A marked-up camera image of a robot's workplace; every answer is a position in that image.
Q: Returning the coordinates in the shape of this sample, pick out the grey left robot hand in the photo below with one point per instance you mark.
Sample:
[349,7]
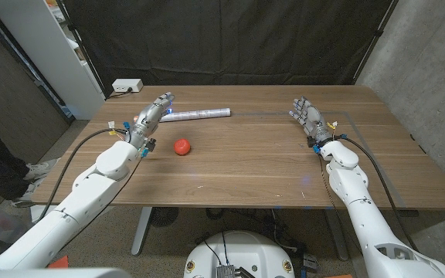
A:
[149,119]

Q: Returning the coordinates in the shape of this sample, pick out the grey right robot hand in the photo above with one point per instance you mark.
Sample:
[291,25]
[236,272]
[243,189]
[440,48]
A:
[315,119]

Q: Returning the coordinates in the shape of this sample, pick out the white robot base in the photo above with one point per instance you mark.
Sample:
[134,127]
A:
[242,251]

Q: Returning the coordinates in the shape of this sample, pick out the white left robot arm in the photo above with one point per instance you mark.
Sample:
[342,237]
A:
[87,193]

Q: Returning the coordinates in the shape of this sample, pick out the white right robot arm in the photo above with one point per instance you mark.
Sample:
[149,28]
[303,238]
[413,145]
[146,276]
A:
[365,220]

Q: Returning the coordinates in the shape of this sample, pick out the red ball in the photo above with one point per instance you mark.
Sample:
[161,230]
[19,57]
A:
[182,146]

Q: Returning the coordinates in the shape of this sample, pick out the aluminum foil roll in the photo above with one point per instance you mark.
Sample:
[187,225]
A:
[199,114]

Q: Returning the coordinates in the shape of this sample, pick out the white power strip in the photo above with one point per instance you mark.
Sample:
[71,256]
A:
[127,85]

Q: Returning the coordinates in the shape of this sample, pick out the grey tape outline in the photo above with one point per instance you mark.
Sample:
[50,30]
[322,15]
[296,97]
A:
[269,114]

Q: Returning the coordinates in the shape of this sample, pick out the black round grille object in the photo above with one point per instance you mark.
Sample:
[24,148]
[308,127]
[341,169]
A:
[163,216]

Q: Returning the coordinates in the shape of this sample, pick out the black backdrop stand pole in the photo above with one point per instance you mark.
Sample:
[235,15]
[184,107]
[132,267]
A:
[379,32]
[81,46]

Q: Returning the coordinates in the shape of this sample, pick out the black backdrop curtain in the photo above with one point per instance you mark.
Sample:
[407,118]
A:
[226,38]

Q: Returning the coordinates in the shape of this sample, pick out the grey metal table leg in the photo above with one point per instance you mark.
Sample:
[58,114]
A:
[336,235]
[141,231]

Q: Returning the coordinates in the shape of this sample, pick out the white sneaker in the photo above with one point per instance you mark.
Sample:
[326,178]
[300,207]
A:
[27,194]
[39,170]

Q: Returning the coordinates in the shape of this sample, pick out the white shelf cabinet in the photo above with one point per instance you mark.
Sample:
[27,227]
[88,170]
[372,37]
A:
[45,46]

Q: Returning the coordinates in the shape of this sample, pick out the small grey floor device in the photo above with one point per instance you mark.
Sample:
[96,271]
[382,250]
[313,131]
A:
[310,262]

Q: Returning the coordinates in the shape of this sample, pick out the white floor box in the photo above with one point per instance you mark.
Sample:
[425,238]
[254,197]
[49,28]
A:
[37,212]

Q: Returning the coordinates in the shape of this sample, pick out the orange floor object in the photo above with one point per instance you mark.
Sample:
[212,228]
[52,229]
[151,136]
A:
[338,276]
[59,263]

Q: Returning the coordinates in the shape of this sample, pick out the clear plastic bin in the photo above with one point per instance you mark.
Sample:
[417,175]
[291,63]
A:
[2,226]

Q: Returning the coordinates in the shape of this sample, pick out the white robot torso cover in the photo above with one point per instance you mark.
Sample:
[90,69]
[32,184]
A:
[52,273]

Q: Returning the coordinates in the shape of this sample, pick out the dark metal door frame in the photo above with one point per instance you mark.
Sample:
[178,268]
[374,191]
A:
[21,57]

